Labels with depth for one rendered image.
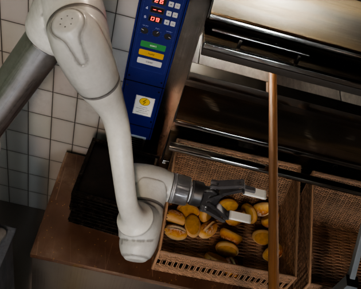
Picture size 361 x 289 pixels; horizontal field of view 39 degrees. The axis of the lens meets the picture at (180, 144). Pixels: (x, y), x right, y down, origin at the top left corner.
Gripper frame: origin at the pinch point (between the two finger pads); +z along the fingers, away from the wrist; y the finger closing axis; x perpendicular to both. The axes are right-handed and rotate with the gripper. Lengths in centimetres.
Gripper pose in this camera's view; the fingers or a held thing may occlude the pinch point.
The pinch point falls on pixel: (254, 206)
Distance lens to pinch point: 156.4
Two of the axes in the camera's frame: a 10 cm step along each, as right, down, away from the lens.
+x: -1.1, 7.4, -6.6
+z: 9.7, 2.3, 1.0
